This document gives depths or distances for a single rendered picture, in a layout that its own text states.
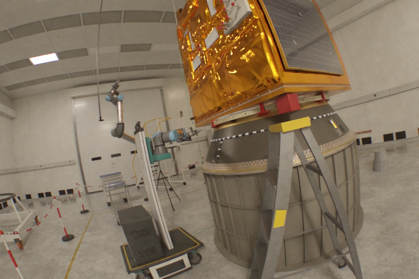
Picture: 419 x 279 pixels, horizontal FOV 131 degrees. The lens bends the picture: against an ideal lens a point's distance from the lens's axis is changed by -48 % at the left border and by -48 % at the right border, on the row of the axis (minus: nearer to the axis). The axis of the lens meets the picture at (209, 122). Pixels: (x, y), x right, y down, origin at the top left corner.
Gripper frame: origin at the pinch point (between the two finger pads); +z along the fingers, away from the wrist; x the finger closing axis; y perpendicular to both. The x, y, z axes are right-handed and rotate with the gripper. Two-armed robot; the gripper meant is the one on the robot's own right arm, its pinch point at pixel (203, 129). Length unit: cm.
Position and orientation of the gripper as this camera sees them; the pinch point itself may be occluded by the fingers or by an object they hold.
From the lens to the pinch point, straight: 258.2
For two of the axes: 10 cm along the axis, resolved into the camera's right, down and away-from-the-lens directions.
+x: -0.6, -0.8, -10.0
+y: 3.7, 9.2, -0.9
